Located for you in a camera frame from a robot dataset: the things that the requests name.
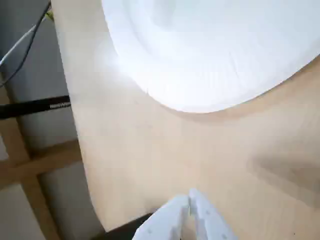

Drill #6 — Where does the thin dark cable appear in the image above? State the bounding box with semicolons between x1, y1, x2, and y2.
0;12;52;88

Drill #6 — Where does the light grey cable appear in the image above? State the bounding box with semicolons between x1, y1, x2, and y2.
0;2;51;66

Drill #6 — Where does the wooden shelf frame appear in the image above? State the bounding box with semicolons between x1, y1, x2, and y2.
0;84;85;240

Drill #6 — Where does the black printed bar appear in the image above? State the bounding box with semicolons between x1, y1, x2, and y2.
0;95;71;119

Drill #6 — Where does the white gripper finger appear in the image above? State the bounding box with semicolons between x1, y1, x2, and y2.
188;187;237;240
134;194;190;240

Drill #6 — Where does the white paper plate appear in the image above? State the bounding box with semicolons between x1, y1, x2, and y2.
101;0;320;114

